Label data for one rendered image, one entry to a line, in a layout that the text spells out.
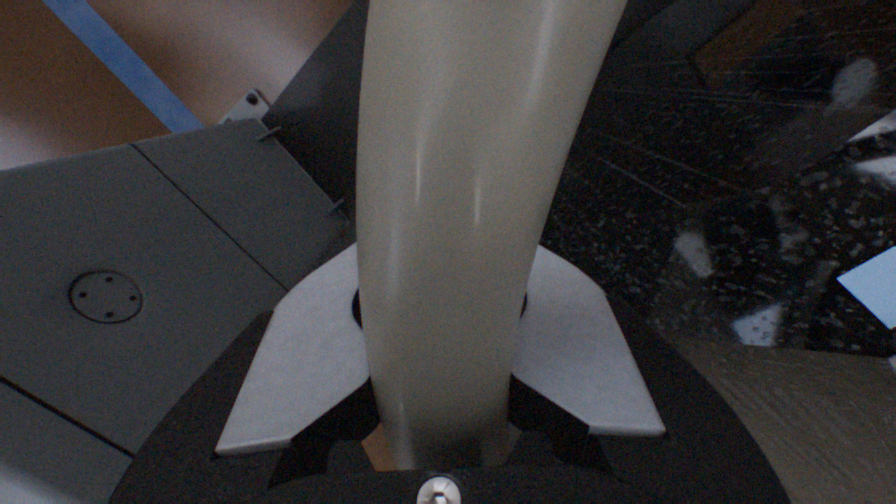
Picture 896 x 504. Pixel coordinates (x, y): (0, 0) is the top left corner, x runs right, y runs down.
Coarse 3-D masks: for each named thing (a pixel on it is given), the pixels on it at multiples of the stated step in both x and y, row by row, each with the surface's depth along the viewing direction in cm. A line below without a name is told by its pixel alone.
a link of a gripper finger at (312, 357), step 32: (352, 256) 11; (320, 288) 10; (352, 288) 9; (288, 320) 8; (320, 320) 8; (352, 320) 8; (256, 352) 7; (288, 352) 7; (320, 352) 7; (352, 352) 7; (256, 384) 7; (288, 384) 7; (320, 384) 7; (352, 384) 7; (256, 416) 6; (288, 416) 6; (320, 416) 6; (352, 416) 7; (224, 448) 6; (256, 448) 6; (320, 448) 6
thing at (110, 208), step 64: (256, 128) 90; (0, 192) 38; (64, 192) 44; (128, 192) 52; (192, 192) 62; (256, 192) 77; (320, 192) 101; (0, 256) 35; (64, 256) 40; (128, 256) 47; (192, 256) 55; (256, 256) 67; (320, 256) 85; (0, 320) 33; (64, 320) 37; (128, 320) 44; (192, 320) 50; (0, 384) 31; (64, 384) 35; (128, 384) 39; (0, 448) 29; (64, 448) 32; (128, 448) 36
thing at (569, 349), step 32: (544, 256) 11; (544, 288) 9; (576, 288) 9; (544, 320) 8; (576, 320) 8; (608, 320) 8; (544, 352) 7; (576, 352) 7; (608, 352) 7; (512, 384) 7; (544, 384) 6; (576, 384) 6; (608, 384) 6; (640, 384) 6; (512, 416) 7; (544, 416) 6; (576, 416) 6; (608, 416) 6; (640, 416) 6; (576, 448) 6
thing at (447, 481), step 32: (352, 448) 5; (544, 448) 5; (320, 480) 5; (352, 480) 5; (384, 480) 5; (416, 480) 5; (448, 480) 5; (480, 480) 5; (512, 480) 5; (544, 480) 5; (576, 480) 5; (608, 480) 5
